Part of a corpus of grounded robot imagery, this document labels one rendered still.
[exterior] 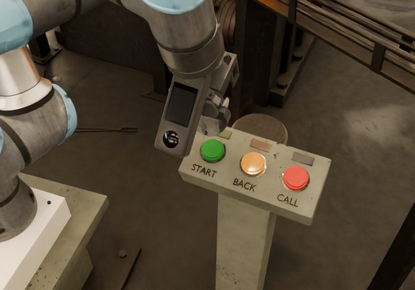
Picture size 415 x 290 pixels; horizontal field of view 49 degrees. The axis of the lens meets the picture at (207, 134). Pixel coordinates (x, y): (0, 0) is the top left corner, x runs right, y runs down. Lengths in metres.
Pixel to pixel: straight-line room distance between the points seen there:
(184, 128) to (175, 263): 0.81
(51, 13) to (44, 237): 0.65
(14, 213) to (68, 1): 0.60
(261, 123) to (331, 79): 1.04
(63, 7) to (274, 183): 0.45
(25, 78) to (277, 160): 0.49
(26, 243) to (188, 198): 0.62
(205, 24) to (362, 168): 1.21
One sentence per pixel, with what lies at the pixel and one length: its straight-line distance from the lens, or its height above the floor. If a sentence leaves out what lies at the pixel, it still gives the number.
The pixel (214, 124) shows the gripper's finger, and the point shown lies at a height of 0.72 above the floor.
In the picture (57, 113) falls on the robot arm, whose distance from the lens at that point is 0.95.
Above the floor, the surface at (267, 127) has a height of 0.52.
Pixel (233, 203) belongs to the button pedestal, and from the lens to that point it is 0.82.
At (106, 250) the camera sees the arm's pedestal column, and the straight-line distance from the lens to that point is 1.38.
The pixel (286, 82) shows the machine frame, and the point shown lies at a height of 0.09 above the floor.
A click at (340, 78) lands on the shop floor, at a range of 2.00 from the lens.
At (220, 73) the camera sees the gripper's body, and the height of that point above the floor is 0.80.
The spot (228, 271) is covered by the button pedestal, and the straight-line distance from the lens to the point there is 1.03.
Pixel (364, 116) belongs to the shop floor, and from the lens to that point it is 1.83.
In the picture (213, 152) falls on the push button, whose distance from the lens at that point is 0.78.
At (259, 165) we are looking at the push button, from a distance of 0.76.
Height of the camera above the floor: 1.18
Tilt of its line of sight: 45 degrees down
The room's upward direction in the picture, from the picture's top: straight up
